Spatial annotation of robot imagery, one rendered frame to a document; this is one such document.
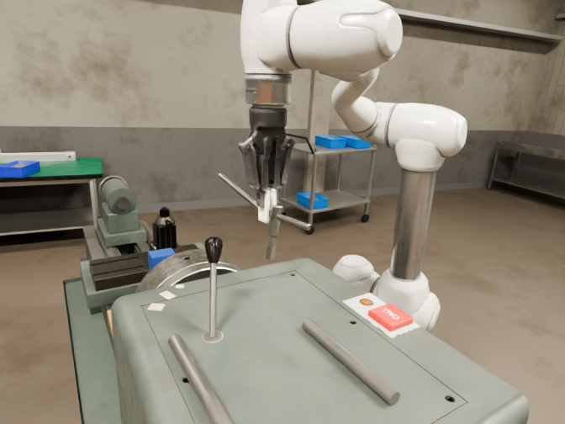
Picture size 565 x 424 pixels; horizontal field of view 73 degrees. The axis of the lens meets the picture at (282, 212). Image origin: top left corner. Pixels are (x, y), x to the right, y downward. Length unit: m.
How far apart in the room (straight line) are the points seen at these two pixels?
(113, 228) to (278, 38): 1.56
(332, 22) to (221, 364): 0.55
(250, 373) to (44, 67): 4.71
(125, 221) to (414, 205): 1.42
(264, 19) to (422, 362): 0.62
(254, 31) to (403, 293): 0.92
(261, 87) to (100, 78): 4.39
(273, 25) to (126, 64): 4.41
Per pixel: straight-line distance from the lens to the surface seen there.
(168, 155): 5.18
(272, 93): 0.74
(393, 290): 1.33
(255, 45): 0.74
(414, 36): 6.76
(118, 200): 2.02
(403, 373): 0.66
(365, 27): 0.64
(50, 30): 5.11
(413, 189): 1.19
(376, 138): 1.18
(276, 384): 0.60
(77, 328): 2.10
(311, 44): 0.67
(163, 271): 1.00
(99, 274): 1.59
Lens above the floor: 1.66
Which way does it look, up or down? 18 degrees down
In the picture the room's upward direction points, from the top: 3 degrees clockwise
